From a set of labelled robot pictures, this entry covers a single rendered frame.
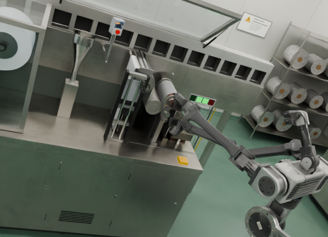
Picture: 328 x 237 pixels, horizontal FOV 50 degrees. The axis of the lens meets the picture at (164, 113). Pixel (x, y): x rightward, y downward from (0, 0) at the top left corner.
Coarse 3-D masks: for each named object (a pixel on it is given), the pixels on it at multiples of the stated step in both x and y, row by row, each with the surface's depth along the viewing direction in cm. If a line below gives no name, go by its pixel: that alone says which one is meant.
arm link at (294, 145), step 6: (282, 144) 212; (288, 144) 208; (294, 144) 207; (300, 144) 205; (252, 150) 218; (258, 150) 217; (264, 150) 215; (270, 150) 213; (276, 150) 212; (282, 150) 210; (288, 150) 208; (294, 150) 205; (234, 156) 220; (258, 156) 216; (264, 156) 216
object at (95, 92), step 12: (48, 72) 262; (60, 72) 264; (36, 84) 265; (48, 84) 267; (60, 84) 269; (84, 84) 273; (96, 84) 275; (108, 84) 277; (60, 96) 274; (84, 96) 278; (96, 96) 281; (108, 96) 283; (108, 108) 289
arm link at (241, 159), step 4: (240, 152) 179; (236, 156) 179; (240, 156) 177; (244, 156) 176; (236, 160) 177; (240, 160) 176; (244, 160) 174; (248, 160) 173; (240, 164) 174; (244, 164) 173
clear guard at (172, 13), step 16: (80, 0) 243; (96, 0) 239; (112, 0) 235; (128, 0) 232; (144, 0) 228; (160, 0) 225; (176, 0) 222; (128, 16) 255; (144, 16) 251; (160, 16) 247; (176, 16) 244; (192, 16) 240; (208, 16) 236; (224, 16) 233; (192, 32) 266; (208, 32) 261
